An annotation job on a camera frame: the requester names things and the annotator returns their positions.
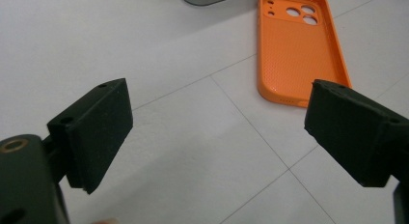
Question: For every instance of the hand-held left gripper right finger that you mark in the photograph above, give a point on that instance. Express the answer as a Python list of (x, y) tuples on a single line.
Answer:
[(357, 134)]

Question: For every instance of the orange phone case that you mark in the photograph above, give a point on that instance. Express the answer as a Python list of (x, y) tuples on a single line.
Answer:
[(289, 56)]

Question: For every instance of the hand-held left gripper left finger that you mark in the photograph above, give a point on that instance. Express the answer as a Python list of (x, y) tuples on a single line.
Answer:
[(96, 134)]

